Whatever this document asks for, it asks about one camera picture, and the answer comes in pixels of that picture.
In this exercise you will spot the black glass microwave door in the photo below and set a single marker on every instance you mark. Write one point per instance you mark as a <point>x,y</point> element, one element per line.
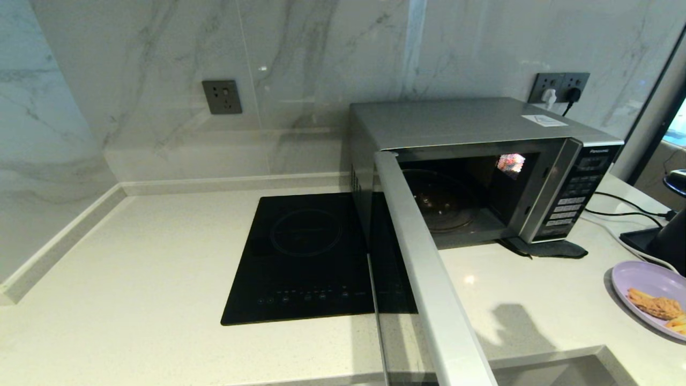
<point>429,279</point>

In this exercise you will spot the purple plate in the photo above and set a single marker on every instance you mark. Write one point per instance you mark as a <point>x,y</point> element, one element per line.
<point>643,279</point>

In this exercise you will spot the silver microwave oven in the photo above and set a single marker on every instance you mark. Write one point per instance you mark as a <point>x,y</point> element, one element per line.
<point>455,120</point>

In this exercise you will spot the black pad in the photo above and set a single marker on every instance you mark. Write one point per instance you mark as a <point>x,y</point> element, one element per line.
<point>552,248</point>

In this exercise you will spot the black induction cooktop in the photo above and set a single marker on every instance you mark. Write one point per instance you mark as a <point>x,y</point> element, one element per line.
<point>300,257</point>

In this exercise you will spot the white paper sticker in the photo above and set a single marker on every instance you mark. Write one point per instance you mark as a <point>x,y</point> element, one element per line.
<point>544,120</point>

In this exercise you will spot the white power plug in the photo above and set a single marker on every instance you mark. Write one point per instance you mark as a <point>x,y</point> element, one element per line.
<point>549,98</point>

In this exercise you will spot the black power plug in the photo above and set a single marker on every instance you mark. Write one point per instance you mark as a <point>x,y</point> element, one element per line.
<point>573,94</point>

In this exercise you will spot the flat black appliance base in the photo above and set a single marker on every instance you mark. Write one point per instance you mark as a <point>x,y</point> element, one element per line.
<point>638,239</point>

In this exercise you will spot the brown fried chicken piece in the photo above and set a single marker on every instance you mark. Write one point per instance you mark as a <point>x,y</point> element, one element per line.
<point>656,305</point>

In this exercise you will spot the black round stool seat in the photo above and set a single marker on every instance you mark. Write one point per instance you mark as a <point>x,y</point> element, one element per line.
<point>676,182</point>

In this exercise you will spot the grey wall socket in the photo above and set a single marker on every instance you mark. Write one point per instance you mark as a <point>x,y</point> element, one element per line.
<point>579,79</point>
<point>539,80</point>
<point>222,97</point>

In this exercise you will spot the dark door frame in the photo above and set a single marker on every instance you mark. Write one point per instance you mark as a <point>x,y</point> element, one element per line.
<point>654,118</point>

